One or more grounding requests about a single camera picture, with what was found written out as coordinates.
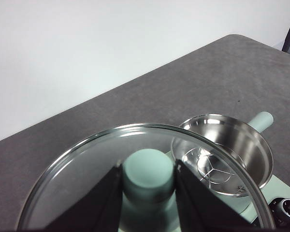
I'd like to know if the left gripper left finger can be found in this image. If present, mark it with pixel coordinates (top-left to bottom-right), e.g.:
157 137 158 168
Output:
44 164 123 232

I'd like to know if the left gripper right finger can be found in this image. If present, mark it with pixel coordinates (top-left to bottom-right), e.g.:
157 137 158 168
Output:
174 159 257 232

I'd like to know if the glass lid with green knob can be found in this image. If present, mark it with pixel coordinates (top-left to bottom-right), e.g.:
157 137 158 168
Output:
16 123 276 232

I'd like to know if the mint green breakfast machine base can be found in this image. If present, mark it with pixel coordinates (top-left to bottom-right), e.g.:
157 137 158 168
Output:
165 149 290 232

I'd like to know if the silver control knob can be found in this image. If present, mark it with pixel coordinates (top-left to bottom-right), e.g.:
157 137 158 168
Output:
268 197 290 228

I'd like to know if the mint green pot with handle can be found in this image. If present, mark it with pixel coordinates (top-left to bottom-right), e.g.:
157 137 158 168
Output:
171 111 274 198

